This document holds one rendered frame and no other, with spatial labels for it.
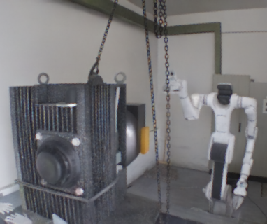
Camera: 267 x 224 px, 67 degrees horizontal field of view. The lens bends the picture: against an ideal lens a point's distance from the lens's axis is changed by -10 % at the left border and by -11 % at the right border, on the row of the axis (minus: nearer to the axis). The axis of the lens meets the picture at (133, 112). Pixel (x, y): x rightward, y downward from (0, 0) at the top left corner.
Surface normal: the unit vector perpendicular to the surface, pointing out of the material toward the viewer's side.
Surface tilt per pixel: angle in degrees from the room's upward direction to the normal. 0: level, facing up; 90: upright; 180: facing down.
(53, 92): 90
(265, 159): 90
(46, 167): 90
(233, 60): 90
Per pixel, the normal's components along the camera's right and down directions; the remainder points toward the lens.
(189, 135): -0.52, 0.11
